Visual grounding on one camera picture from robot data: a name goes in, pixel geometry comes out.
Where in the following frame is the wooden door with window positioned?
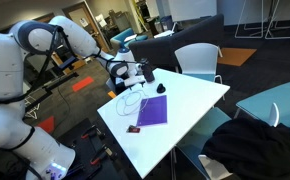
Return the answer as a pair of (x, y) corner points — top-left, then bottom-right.
(62, 1), (110, 58)
(34, 12), (57, 25)

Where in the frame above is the white metal frame stand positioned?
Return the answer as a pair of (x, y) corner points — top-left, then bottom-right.
(264, 0), (290, 40)
(234, 0), (277, 39)

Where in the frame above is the small black round device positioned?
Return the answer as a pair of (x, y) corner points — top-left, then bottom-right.
(156, 83), (167, 94)

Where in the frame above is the black backpack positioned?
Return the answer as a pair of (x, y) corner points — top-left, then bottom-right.
(108, 74), (133, 95)

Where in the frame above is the white whiteboard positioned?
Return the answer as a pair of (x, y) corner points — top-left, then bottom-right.
(167, 0), (218, 23)

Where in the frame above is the white cable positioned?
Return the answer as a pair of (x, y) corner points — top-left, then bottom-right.
(115, 87), (150, 117)

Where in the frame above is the black robot mounting cart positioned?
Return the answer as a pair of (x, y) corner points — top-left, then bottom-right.
(56, 117), (123, 180)

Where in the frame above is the white chair backrest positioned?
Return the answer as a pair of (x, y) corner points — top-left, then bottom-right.
(268, 101), (281, 128)

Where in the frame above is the blue armchair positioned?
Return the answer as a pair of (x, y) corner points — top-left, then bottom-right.
(109, 27), (149, 51)

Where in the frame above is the red handled clamp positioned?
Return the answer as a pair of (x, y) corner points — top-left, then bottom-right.
(89, 146), (114, 166)
(80, 124), (107, 140)

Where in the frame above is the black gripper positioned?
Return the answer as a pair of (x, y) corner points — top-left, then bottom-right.
(130, 66), (147, 93)

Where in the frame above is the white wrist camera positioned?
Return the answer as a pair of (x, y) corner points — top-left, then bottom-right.
(122, 75), (146, 88)

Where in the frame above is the blue recycling bin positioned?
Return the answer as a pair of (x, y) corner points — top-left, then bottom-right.
(159, 15), (173, 32)

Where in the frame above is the dark grey sofa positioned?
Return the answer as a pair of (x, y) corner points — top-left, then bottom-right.
(128, 13), (226, 73)

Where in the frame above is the black tripod stand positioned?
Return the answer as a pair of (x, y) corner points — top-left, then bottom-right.
(24, 71), (80, 114)

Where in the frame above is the dark water bottle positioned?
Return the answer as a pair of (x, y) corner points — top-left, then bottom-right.
(139, 57), (156, 84)

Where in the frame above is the small white side table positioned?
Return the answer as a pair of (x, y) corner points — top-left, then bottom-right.
(153, 29), (177, 39)

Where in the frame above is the black jacket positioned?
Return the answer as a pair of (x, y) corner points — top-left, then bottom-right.
(200, 117), (290, 180)

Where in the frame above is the purple notebook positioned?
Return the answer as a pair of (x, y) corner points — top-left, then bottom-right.
(135, 94), (169, 128)

